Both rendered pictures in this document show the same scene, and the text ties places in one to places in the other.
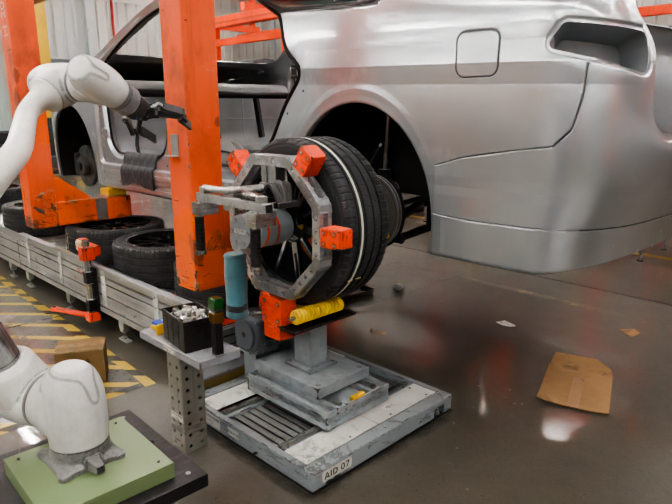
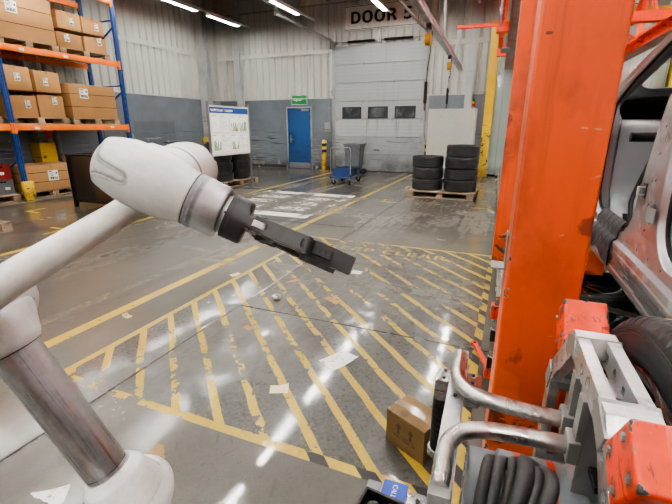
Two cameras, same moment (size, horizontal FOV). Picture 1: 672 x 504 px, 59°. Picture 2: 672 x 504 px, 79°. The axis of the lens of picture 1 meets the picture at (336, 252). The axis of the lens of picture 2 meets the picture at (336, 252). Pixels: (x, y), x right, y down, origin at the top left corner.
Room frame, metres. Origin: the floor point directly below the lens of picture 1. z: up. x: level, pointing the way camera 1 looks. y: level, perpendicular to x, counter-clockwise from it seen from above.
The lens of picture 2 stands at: (1.69, -0.07, 1.44)
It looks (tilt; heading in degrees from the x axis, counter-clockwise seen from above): 17 degrees down; 66
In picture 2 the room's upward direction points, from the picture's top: straight up
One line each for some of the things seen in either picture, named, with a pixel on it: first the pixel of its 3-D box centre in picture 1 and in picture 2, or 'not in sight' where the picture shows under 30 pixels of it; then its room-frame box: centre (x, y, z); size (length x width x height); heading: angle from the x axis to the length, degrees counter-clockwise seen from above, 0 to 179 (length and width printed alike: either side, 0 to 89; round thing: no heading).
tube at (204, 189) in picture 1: (233, 179); (507, 368); (2.22, 0.38, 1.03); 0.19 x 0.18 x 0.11; 135
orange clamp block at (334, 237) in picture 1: (336, 237); not in sight; (2.02, 0.00, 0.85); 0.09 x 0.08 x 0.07; 45
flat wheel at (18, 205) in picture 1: (46, 215); not in sight; (5.02, 2.49, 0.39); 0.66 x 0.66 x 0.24
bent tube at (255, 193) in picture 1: (266, 183); (510, 446); (2.08, 0.24, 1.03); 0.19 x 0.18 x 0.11; 135
